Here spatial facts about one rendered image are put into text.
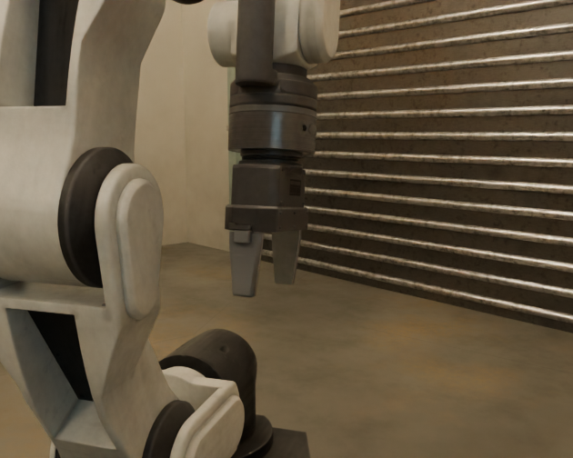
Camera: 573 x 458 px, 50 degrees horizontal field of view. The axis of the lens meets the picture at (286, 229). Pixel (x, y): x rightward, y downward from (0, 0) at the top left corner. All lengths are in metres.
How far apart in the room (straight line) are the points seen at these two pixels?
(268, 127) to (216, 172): 3.10
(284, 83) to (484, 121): 1.91
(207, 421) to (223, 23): 0.50
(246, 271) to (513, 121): 1.92
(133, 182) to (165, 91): 3.26
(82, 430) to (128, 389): 0.09
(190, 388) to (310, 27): 0.55
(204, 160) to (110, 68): 3.11
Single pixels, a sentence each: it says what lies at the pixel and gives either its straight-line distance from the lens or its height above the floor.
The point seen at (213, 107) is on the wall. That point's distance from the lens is 3.69.
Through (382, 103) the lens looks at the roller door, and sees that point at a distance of 2.74.
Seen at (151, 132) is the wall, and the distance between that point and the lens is 3.81.
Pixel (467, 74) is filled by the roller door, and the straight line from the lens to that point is 2.52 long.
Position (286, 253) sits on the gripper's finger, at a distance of 0.68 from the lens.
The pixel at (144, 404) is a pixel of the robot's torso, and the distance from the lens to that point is 0.78.
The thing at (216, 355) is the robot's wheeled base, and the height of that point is 0.35.
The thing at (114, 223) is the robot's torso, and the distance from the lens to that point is 0.60.
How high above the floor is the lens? 0.70
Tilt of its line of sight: 9 degrees down
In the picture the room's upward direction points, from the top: straight up
